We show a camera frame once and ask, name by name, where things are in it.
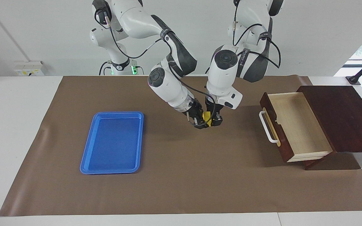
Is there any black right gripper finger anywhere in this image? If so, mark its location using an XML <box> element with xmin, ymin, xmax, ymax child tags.
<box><xmin>194</xmin><ymin>118</ymin><xmax>211</xmax><ymax>129</ymax></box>

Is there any yellow block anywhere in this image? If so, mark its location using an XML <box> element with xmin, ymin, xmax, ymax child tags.
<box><xmin>202</xmin><ymin>111</ymin><xmax>213</xmax><ymax>127</ymax></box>

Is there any white drawer handle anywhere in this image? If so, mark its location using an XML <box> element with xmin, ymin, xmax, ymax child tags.
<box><xmin>259</xmin><ymin>110</ymin><xmax>280</xmax><ymax>144</ymax></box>

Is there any wooden drawer with light interior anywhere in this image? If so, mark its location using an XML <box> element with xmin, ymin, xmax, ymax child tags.
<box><xmin>259</xmin><ymin>92</ymin><xmax>333</xmax><ymax>163</ymax></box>

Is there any brown table mat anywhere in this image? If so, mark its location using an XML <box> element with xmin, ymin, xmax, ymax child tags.
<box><xmin>0</xmin><ymin>75</ymin><xmax>362</xmax><ymax>217</ymax></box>

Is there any blue plastic tray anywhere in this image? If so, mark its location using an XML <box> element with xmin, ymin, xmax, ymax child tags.
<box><xmin>80</xmin><ymin>111</ymin><xmax>144</xmax><ymax>175</ymax></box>

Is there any dark wooden cabinet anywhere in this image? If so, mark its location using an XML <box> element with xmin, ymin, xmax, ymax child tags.
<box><xmin>297</xmin><ymin>85</ymin><xmax>362</xmax><ymax>171</ymax></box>

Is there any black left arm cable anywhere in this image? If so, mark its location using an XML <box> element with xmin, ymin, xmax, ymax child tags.
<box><xmin>231</xmin><ymin>0</ymin><xmax>281</xmax><ymax>69</ymax></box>

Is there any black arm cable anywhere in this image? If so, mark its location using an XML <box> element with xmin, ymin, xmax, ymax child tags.
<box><xmin>95</xmin><ymin>8</ymin><xmax>216</xmax><ymax>127</ymax></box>
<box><xmin>231</xmin><ymin>0</ymin><xmax>281</xmax><ymax>69</ymax></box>

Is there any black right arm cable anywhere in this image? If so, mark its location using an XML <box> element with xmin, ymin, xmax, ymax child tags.
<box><xmin>95</xmin><ymin>8</ymin><xmax>216</xmax><ymax>127</ymax></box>

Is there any black base cable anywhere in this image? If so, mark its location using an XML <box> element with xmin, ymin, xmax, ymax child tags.
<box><xmin>99</xmin><ymin>61</ymin><xmax>114</xmax><ymax>76</ymax></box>

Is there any white wall socket box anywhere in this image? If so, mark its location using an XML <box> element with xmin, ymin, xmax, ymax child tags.
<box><xmin>14</xmin><ymin>61</ymin><xmax>45</xmax><ymax>77</ymax></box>

